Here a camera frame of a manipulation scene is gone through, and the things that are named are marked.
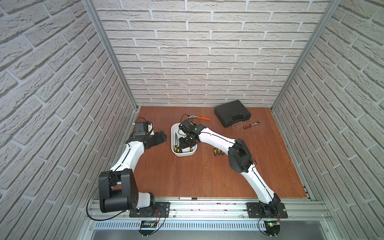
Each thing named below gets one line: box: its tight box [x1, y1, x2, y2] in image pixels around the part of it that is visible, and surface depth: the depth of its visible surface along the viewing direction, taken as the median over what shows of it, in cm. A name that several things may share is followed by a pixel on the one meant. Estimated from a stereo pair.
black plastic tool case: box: [214, 100, 252, 128], surface depth 115 cm
